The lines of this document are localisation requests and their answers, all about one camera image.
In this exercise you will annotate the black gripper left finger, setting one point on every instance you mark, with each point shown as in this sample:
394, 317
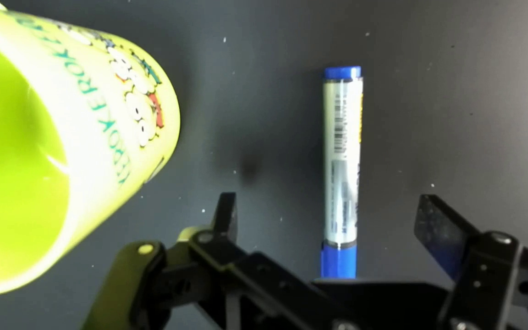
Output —
224, 220

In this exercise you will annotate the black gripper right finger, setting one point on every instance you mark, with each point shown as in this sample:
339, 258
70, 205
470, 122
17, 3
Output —
444, 232

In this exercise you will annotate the blue white marker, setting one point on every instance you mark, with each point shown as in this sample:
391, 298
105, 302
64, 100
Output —
343, 108

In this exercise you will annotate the yellow cartoon mug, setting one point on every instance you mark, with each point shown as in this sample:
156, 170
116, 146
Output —
86, 117

